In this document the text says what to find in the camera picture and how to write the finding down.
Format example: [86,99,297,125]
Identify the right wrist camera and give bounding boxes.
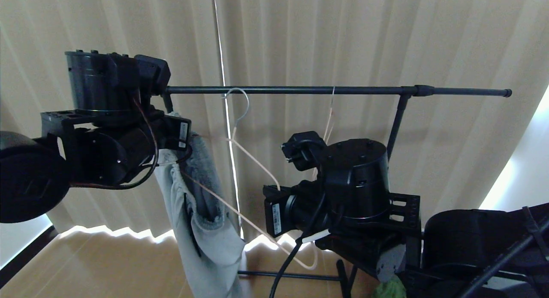
[281,131,329,172]

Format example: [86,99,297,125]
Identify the pale grey shorts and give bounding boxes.
[154,113,247,298]

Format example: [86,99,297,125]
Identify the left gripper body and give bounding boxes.
[77,116,192,187]

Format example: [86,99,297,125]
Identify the pink clothes hanger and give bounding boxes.
[312,87,337,181]
[180,88,320,271]

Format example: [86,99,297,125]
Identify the beige curtain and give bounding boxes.
[0,0,549,251]

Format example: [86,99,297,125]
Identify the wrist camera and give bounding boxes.
[281,131,329,172]
[109,53,171,114]

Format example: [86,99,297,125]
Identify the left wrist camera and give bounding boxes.
[109,53,171,114]

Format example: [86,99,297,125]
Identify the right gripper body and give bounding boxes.
[263,180,340,239]

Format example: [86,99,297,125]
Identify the green garment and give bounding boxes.
[372,277,407,298]

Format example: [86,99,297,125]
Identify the black clothes rack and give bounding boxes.
[162,84,513,298]

